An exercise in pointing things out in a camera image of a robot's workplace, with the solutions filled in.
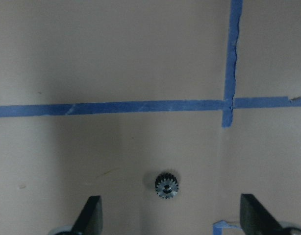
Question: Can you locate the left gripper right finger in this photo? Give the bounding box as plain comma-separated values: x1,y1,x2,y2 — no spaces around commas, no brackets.
240,194,285,235

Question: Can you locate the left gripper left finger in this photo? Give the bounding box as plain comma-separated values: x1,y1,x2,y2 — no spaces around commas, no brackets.
71,195,103,235

